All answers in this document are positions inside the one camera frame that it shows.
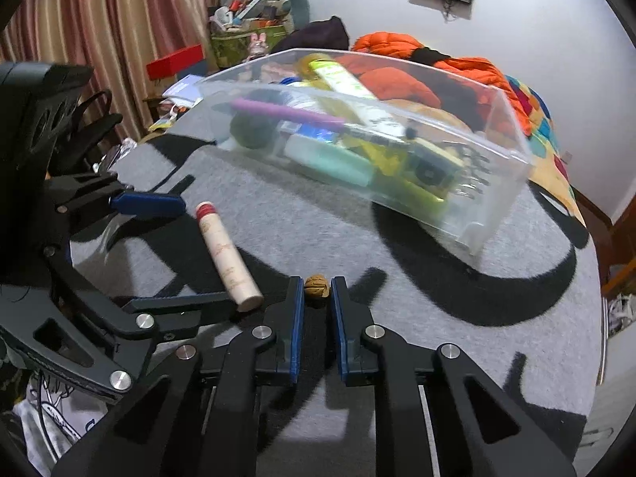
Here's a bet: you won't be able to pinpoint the white printed cloth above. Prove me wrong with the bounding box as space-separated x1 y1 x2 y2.
12 372 107 463

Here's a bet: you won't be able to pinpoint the white green tube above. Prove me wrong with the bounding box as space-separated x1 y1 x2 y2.
298 54 413 135

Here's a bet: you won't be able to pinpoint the white shoes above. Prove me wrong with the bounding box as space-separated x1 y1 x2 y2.
606 293 636 334

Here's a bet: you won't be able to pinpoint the purple pen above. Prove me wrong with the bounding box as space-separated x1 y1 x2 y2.
231 98 346 125

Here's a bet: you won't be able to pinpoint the clear plastic box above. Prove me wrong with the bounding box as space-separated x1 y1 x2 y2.
196 47 535 259

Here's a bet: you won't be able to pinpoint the yellow green packet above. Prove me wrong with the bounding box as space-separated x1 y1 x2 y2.
348 124 493 204

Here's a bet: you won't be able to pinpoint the striped curtain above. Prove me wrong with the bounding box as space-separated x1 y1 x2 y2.
0 0 239 140

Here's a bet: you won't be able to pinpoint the small blue packet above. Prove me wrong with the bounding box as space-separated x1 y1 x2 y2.
281 122 343 145

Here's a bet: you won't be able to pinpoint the orange puffer jacket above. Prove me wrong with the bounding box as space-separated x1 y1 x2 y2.
338 32 527 135

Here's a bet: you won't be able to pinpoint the walnut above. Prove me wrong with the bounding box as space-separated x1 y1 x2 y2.
304 274 331 300

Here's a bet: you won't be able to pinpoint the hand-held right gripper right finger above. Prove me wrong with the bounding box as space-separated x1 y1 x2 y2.
330 275 580 477

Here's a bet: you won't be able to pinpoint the yellow patterned blanket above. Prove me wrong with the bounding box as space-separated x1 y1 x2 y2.
497 74 587 229

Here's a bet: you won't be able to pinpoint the black garment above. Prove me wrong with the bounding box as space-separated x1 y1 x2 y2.
410 46 453 65

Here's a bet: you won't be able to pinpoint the green spray bottle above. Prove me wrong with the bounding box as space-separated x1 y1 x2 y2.
233 109 299 152

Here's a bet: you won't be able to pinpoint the green cluttered storage basket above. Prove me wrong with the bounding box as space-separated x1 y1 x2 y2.
209 25 294 68

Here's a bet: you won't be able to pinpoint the mint green tube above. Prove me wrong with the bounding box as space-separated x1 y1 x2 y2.
283 136 373 187

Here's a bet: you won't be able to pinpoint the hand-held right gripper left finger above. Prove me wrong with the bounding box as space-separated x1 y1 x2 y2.
50 275 305 477

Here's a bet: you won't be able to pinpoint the pink tube with red cap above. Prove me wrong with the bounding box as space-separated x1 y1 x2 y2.
195 201 264 313

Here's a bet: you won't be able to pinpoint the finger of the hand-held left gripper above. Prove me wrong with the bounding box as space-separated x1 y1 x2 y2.
47 170 188 222
0 246 237 405

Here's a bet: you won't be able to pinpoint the dark purple garment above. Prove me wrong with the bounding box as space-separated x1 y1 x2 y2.
278 16 351 55

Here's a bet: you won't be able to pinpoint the red box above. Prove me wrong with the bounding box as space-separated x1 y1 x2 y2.
146 44 206 80

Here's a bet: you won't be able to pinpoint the grey neck pillow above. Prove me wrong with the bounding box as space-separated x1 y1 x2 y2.
258 0 311 35

